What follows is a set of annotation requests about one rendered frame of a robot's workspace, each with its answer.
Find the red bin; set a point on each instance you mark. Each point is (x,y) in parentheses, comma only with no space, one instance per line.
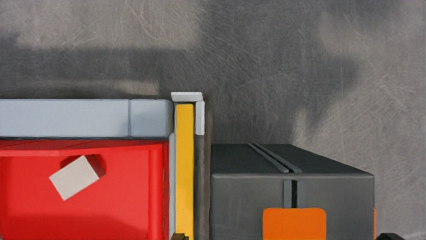
(131,202)

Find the grey rectangular block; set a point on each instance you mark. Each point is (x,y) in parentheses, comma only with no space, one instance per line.
(76,176)

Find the yellow bar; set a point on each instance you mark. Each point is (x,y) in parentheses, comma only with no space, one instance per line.
(185,170)

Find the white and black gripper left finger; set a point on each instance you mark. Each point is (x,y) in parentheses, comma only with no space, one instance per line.
(179,236)

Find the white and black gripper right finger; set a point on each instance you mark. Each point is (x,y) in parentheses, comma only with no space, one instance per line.
(389,236)

